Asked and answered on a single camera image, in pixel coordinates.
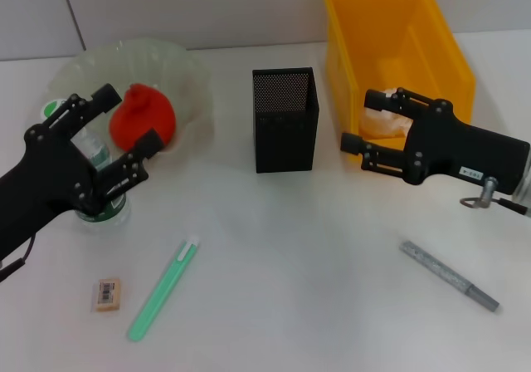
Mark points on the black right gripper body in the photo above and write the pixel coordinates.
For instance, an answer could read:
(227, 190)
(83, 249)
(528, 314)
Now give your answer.
(469, 152)

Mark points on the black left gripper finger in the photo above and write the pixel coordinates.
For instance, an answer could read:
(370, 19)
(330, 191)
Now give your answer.
(105, 98)
(149, 145)

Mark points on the red-orange fruit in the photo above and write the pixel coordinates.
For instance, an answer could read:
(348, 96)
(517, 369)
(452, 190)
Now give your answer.
(145, 114)

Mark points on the light green pen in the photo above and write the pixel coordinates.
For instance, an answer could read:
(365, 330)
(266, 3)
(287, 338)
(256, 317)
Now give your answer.
(166, 280)

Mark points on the beige eraser with barcode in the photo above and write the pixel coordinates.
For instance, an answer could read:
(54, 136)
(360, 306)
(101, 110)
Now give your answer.
(108, 295)

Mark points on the white paper ball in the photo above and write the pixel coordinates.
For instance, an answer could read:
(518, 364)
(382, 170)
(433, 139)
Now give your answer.
(381, 123)

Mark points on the silver connector plug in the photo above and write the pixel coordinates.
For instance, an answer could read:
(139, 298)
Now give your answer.
(488, 191)

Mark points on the grey marker pen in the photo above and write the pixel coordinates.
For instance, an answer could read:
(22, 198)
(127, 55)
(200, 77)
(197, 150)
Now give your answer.
(448, 276)

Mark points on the black mesh pen holder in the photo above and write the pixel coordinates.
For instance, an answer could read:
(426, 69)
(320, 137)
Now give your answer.
(286, 139)

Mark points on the clear water bottle green label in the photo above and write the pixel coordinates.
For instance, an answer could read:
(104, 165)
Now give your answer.
(93, 148)

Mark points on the yellow plastic storage bin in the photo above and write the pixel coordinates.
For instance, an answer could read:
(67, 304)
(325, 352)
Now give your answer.
(394, 35)

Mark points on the translucent green wavy fruit bowl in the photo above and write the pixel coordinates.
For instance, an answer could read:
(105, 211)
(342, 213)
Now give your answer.
(166, 69)

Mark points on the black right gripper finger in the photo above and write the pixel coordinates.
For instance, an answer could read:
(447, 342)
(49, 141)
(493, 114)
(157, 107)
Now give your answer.
(381, 156)
(398, 100)

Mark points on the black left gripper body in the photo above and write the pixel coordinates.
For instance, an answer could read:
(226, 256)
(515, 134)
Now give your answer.
(41, 181)

